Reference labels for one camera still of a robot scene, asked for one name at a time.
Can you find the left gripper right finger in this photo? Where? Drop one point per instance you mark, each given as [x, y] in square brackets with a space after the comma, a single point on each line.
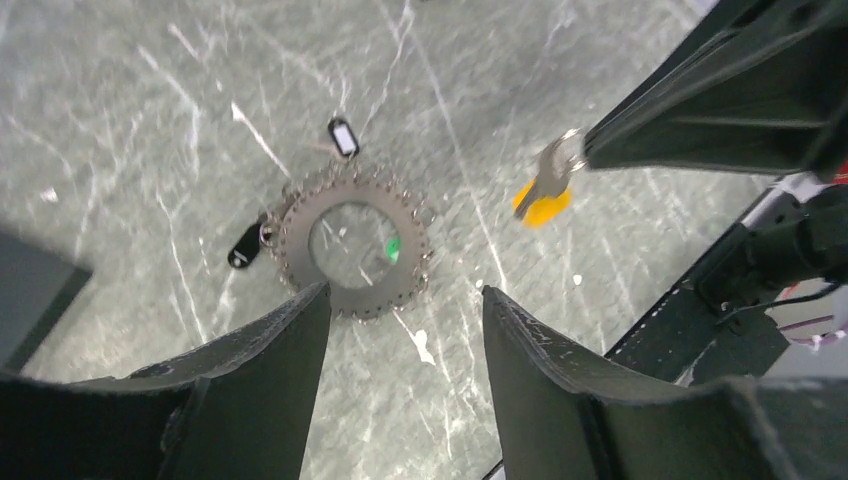
[564, 412]

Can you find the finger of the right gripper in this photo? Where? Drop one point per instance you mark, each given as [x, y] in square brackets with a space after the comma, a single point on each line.
[756, 87]

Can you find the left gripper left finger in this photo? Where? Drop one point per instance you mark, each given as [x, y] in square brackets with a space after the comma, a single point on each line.
[238, 407]

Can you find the yellow tag key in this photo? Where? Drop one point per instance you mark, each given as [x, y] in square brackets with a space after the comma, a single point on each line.
[548, 194]

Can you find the black flat box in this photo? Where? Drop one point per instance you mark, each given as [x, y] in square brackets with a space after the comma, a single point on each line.
[37, 286]

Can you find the black tag key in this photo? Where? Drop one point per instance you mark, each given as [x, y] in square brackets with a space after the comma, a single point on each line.
[343, 137]

